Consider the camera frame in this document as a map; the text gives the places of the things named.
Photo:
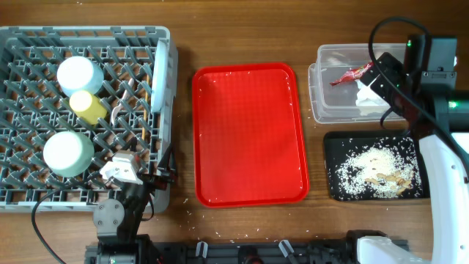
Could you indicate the wooden chopstick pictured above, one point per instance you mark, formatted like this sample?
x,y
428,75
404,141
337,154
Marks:
x,y
143,130

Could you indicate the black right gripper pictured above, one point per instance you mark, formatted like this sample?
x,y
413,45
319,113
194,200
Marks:
x,y
381,83

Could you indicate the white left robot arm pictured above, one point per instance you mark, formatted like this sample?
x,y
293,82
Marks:
x,y
118,220

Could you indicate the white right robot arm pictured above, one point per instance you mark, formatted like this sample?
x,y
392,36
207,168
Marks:
x,y
422,89

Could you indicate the grey plastic dishwasher rack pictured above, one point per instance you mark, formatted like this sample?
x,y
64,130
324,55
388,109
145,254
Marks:
x,y
34,108

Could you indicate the red plastic serving tray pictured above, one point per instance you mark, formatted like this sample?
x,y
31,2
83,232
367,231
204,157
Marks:
x,y
248,143

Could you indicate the black plastic tray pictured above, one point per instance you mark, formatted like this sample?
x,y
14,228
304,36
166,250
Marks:
x,y
331,146

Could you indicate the white paper napkin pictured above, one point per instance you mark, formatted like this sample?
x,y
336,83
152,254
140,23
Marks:
x,y
367,97

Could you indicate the small light blue bowl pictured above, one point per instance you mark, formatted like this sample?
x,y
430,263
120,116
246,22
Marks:
x,y
79,73

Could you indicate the large light blue plate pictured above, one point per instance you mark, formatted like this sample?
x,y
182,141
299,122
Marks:
x,y
160,71

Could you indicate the red snack wrapper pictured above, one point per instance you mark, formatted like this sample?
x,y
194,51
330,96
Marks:
x,y
352,74

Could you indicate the green bowl with food scraps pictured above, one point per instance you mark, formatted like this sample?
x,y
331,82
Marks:
x,y
68,154

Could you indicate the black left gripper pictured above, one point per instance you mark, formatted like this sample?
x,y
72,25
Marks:
x,y
168,171

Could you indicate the white plastic fork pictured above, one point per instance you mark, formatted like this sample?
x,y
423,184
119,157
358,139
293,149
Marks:
x,y
119,107

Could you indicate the spilled rice and food scraps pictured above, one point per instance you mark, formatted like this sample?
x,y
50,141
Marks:
x,y
377,168

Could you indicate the clear plastic waste bin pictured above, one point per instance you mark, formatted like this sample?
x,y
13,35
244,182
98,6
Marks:
x,y
336,104

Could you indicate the yellow plastic cup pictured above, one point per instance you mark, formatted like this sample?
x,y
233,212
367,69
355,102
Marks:
x,y
87,106

